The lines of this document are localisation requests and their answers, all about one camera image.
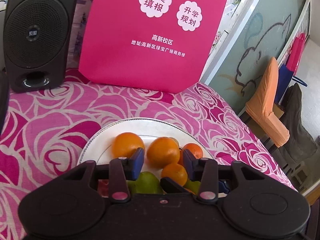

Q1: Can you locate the pink rose tablecloth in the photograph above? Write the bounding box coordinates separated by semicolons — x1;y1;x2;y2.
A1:
1;69;291;239

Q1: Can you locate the red pink plum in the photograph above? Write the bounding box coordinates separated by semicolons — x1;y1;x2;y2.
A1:
98;180;109;198

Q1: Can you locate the painted glass door panel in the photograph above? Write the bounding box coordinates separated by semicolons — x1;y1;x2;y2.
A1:
200;0;307;113

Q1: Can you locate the large orange pile top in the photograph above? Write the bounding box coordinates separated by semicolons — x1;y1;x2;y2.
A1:
146;137;180;169

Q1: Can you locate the white round plate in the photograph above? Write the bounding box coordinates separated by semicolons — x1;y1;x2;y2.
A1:
78;118;212;165

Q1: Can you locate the black speaker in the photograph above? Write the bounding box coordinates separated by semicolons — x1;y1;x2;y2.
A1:
3;0;77;93

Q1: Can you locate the pink blue hanging bag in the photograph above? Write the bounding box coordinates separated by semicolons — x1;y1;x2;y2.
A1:
274;33;308;104

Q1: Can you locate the pink tote bag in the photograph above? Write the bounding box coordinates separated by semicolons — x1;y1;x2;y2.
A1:
79;0;227;93

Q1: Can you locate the large orange pile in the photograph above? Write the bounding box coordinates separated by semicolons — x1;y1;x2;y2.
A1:
178;143;203;165
146;137;180;169

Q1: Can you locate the orange on plate back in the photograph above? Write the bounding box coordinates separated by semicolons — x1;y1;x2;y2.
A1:
111;132;145;158

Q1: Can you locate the orange covered chair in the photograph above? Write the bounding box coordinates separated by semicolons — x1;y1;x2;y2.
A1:
245;57;290;148

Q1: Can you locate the dark covered chair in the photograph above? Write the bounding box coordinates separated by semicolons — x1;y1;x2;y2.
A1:
279;83;318;164

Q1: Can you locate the green fruit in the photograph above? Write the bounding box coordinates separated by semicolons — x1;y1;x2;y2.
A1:
183;179;201;195
127;171;164;196

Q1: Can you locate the green fruit on plate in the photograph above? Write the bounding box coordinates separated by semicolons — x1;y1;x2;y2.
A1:
183;179;201;195

